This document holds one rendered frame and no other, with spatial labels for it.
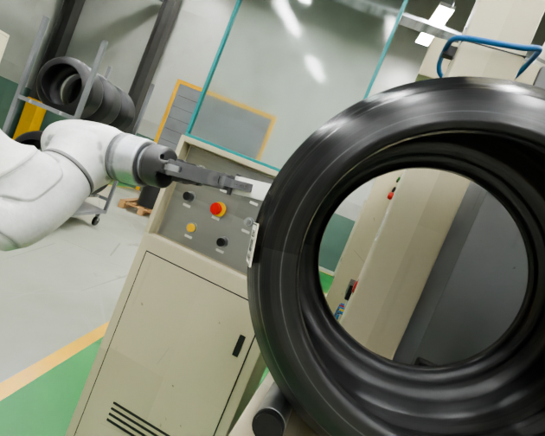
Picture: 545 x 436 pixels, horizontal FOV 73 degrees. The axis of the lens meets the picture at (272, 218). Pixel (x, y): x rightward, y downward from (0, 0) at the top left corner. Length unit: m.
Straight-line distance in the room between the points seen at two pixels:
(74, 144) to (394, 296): 0.70
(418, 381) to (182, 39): 10.52
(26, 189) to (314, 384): 0.49
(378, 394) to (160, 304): 0.84
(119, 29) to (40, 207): 11.08
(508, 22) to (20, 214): 0.98
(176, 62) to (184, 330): 9.74
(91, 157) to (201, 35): 10.16
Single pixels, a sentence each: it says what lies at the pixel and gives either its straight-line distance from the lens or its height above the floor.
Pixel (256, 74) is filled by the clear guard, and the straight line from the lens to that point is 1.36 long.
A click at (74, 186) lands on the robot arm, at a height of 1.08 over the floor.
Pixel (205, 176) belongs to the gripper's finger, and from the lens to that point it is 0.61.
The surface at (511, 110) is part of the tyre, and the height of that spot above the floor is 1.39.
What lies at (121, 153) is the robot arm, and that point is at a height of 1.16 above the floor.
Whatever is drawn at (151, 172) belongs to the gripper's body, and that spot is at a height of 1.15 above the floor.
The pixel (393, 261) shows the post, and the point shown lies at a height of 1.15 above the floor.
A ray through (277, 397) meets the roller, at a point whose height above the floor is 0.92.
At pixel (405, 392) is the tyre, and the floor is 0.94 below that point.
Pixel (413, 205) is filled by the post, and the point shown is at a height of 1.29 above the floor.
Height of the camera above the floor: 1.19
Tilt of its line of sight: 3 degrees down
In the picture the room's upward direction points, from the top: 22 degrees clockwise
